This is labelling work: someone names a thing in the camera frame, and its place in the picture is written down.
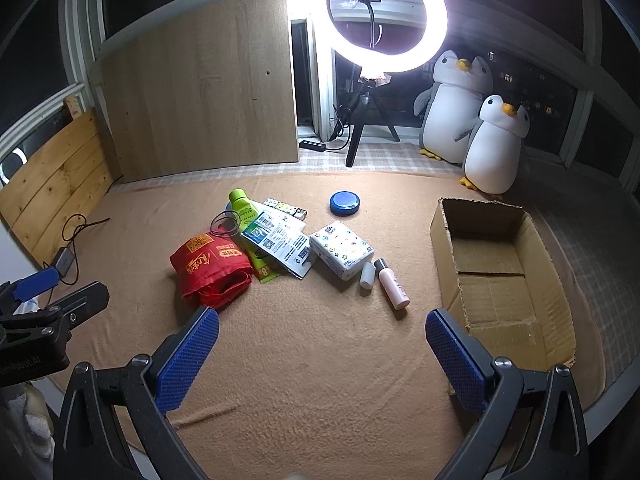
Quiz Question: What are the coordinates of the brown hair tie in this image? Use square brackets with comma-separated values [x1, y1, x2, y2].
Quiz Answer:
[209, 210, 242, 241]

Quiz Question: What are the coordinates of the white ring light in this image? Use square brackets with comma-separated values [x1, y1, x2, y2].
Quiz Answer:
[312, 0, 448, 78]

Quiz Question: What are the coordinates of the blue round tin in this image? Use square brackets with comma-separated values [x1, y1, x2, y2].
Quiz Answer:
[329, 191, 365, 219]

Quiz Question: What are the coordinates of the person's left hand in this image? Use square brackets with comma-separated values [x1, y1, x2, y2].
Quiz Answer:
[0, 382, 53, 480]

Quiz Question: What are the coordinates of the small penguin plush toy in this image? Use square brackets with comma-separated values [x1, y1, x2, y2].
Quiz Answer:
[459, 94, 532, 196]

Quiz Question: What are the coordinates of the light wooden board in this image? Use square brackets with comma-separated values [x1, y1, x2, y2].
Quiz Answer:
[97, 0, 300, 183]

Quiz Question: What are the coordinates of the large penguin plush toy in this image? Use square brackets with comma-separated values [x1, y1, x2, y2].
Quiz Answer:
[413, 50, 495, 165]

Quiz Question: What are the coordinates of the pink bottle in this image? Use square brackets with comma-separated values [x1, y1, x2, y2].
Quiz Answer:
[373, 258, 411, 310]

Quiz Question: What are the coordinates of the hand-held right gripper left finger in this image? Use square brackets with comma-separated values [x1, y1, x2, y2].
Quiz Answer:
[52, 305, 221, 480]

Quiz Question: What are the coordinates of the grey power adapter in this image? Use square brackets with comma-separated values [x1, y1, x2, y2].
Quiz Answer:
[52, 246, 76, 277]

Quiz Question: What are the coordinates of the wooden plank panel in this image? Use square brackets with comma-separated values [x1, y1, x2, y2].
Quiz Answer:
[0, 95, 121, 268]

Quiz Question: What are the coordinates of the white and green package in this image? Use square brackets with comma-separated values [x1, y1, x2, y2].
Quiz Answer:
[240, 208, 313, 279]

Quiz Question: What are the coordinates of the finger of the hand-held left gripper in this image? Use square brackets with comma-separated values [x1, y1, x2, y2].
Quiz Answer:
[0, 281, 111, 343]
[0, 267, 61, 313]

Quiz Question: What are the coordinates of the cardboard box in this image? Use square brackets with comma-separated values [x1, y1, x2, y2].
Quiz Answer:
[431, 197, 577, 367]

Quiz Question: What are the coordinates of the white window frame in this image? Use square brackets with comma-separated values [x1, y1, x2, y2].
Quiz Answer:
[287, 15, 341, 143]

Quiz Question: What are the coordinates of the black tripod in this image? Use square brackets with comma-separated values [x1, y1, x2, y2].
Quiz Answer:
[345, 72, 401, 168]

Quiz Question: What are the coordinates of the white printed tissue pack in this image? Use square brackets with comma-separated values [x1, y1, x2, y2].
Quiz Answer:
[308, 220, 376, 283]

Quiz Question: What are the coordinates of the black ring light cable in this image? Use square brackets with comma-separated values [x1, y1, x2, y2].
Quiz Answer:
[327, 102, 353, 152]

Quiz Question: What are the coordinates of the black adapter cable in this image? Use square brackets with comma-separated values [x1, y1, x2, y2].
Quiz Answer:
[42, 214, 111, 286]

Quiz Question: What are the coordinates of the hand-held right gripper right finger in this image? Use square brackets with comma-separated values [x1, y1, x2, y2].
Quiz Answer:
[425, 308, 591, 480]

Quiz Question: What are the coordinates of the small patterned box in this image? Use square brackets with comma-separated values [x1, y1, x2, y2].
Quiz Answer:
[263, 196, 308, 221]

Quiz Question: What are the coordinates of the green tube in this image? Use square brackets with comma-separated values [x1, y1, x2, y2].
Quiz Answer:
[228, 188, 281, 283]

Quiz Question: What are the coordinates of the red cloth bag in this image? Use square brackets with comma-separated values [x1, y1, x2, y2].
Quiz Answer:
[169, 232, 254, 311]

